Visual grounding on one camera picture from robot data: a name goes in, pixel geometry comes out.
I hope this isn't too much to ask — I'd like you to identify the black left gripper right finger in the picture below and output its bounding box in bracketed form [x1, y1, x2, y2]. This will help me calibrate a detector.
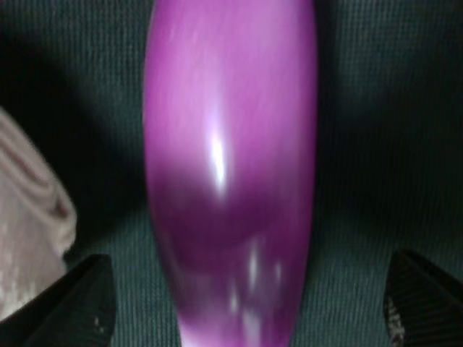
[383, 249, 462, 347]

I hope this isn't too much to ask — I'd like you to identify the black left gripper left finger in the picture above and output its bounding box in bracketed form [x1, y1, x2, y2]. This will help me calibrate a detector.
[13, 254, 116, 346]

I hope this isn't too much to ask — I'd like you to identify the purple toy eggplant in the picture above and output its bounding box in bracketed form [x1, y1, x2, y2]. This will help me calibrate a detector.
[143, 1, 318, 346]

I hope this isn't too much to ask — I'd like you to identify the pink rolled towel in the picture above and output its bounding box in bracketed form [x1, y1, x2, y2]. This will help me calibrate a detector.
[1, 111, 77, 319]

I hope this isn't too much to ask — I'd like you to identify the black tablecloth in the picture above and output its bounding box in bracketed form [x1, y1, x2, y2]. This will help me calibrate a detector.
[1, 1, 462, 346]

